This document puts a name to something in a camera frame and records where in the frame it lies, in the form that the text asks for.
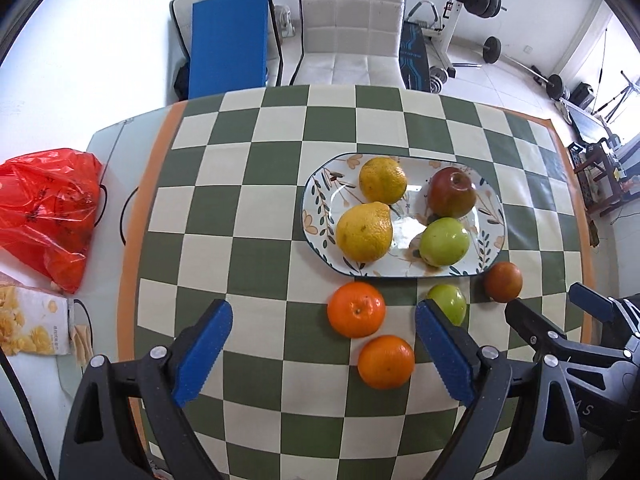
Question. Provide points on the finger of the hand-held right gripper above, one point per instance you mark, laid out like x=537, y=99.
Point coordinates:
x=590, y=302
x=522, y=317

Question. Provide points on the red apple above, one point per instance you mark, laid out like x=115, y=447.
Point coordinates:
x=450, y=192

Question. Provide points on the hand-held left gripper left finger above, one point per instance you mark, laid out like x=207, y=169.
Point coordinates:
x=205, y=350

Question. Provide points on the white padded chair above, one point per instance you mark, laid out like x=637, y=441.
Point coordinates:
x=350, y=25

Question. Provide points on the red plastic bag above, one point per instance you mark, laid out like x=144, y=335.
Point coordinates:
x=45, y=210

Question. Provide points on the orange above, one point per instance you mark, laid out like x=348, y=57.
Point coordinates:
x=385, y=362
x=356, y=310

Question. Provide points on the blue foam mat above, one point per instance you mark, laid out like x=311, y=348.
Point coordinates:
x=227, y=40

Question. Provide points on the yellow pear-shaped lemon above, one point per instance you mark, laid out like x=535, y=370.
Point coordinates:
x=362, y=232

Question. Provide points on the chrome dumbbell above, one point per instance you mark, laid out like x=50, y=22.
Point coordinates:
x=439, y=80

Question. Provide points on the white weight rack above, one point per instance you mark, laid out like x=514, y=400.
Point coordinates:
x=457, y=10

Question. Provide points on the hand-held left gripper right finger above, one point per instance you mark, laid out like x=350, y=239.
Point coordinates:
x=445, y=355

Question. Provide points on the black perforated crate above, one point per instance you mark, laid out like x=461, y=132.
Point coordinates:
x=575, y=152

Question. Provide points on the green white checkered tablecloth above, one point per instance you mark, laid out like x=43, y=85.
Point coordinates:
x=260, y=260

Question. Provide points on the white snack box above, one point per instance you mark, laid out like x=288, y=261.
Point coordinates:
x=30, y=325

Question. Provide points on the black box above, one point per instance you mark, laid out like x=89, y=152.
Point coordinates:
x=581, y=95

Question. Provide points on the green apple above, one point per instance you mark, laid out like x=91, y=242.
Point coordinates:
x=444, y=241
x=450, y=302

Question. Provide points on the floor barbell black plates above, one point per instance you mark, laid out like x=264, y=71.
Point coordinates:
x=492, y=49

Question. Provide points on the black bag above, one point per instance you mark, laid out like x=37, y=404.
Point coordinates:
x=182, y=82

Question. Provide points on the black blue bench pad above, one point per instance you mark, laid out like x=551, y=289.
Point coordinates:
x=415, y=55

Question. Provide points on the dark wooden chair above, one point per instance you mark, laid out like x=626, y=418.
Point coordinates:
x=605, y=165

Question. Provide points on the dark reddish round fruit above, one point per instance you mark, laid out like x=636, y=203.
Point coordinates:
x=502, y=281

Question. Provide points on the floral oval ceramic plate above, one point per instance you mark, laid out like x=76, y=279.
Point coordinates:
x=400, y=230

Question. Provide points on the yellow-green round citrus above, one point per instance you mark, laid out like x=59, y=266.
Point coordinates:
x=382, y=180

